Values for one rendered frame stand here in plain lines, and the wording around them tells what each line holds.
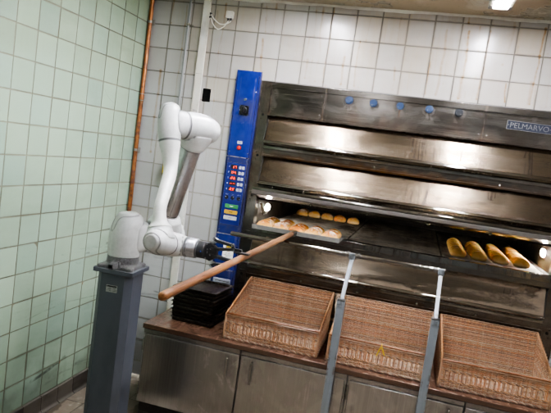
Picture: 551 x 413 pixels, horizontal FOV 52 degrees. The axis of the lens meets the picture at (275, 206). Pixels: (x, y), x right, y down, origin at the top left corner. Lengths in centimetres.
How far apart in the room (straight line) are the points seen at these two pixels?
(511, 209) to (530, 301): 54
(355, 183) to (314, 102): 56
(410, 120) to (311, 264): 107
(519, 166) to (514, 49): 67
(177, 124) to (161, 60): 136
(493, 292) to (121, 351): 212
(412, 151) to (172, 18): 178
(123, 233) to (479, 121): 210
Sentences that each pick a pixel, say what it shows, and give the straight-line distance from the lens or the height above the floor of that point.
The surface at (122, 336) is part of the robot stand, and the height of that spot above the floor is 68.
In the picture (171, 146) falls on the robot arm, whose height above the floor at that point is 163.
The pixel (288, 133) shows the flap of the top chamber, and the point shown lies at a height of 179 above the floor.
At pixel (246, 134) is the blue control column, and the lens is 363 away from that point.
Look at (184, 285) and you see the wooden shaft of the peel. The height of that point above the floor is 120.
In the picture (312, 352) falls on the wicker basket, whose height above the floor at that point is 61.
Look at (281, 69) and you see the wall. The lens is 365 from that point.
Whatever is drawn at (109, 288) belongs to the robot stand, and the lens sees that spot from 288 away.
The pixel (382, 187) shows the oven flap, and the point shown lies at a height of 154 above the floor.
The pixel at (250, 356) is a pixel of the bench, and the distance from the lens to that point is 325.
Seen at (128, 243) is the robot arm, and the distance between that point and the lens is 282.
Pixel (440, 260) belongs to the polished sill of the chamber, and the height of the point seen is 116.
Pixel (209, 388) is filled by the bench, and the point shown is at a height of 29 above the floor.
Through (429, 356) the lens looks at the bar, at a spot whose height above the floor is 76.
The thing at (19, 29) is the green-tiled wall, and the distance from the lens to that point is 300.
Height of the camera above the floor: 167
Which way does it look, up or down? 6 degrees down
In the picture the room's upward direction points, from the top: 8 degrees clockwise
